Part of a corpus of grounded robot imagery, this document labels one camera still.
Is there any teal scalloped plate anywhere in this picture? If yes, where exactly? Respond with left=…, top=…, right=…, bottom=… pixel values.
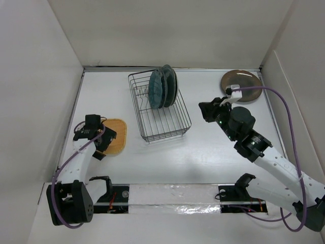
left=148, top=68, right=163, bottom=109

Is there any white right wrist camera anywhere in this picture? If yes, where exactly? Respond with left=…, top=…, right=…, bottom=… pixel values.
left=219, top=84, right=242, bottom=107

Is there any grey-blue round plate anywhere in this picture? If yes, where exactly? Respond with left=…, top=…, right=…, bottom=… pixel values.
left=162, top=65, right=178, bottom=107

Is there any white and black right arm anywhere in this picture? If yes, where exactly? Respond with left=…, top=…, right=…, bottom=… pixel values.
left=199, top=97, right=324, bottom=232

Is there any woven bamboo plate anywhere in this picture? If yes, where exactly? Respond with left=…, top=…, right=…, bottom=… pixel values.
left=104, top=118, right=127, bottom=156

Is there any brown speckled plate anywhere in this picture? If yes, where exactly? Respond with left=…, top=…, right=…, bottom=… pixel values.
left=220, top=70, right=262, bottom=102

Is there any grey wire dish rack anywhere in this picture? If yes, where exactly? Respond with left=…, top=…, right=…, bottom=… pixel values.
left=128, top=70, right=192, bottom=143

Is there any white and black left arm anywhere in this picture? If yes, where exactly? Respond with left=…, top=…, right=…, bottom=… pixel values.
left=46, top=114, right=117, bottom=229

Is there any silver mounting rail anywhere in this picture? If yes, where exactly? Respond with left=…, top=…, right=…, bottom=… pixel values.
left=101, top=182, right=267, bottom=211

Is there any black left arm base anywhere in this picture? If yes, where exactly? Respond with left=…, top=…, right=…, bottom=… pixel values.
left=86, top=176, right=129, bottom=214

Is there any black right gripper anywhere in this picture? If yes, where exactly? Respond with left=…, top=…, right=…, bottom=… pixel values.
left=199, top=97, right=237, bottom=142

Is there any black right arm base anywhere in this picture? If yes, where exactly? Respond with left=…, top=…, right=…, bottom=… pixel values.
left=214, top=173, right=268, bottom=214

